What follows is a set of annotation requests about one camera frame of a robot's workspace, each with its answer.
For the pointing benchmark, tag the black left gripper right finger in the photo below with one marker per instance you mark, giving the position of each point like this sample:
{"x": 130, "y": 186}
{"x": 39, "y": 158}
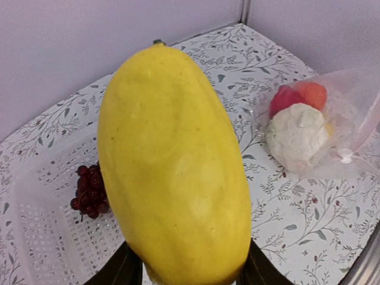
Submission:
{"x": 258, "y": 269}

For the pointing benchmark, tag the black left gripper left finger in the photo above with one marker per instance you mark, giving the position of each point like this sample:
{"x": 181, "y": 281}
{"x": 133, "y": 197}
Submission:
{"x": 124, "y": 268}

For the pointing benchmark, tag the white plastic mesh basket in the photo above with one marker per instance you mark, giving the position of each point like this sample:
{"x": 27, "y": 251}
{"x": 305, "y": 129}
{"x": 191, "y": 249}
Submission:
{"x": 58, "y": 245}

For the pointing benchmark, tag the dark red toy grapes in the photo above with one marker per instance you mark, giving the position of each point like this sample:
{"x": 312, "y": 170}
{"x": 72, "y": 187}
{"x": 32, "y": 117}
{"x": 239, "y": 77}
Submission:
{"x": 90, "y": 195}

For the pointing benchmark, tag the yellow toy lemon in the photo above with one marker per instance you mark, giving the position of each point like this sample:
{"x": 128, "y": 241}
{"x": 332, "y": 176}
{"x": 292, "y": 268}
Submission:
{"x": 173, "y": 171}

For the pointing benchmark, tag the white toy cabbage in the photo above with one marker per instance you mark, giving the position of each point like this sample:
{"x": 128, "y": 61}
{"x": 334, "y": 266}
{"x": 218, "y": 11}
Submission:
{"x": 295, "y": 134}

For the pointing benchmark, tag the clear zip top bag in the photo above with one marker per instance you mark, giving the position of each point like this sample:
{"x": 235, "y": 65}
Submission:
{"x": 351, "y": 114}

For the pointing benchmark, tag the red toy pepper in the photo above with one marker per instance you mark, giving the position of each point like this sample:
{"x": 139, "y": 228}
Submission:
{"x": 284, "y": 98}

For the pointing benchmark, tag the orange toy pepper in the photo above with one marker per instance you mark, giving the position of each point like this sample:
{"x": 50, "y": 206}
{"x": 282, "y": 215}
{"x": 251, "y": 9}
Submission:
{"x": 314, "y": 94}

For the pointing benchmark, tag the right aluminium frame post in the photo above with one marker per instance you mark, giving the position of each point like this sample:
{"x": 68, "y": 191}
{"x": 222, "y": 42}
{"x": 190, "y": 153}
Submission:
{"x": 366, "y": 268}

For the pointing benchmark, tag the aluminium frame post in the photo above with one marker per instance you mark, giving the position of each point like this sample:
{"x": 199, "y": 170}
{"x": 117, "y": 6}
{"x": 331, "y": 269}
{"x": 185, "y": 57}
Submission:
{"x": 245, "y": 6}
{"x": 366, "y": 268}

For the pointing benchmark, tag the left aluminium frame post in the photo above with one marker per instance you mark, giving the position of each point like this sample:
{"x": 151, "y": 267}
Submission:
{"x": 245, "y": 6}

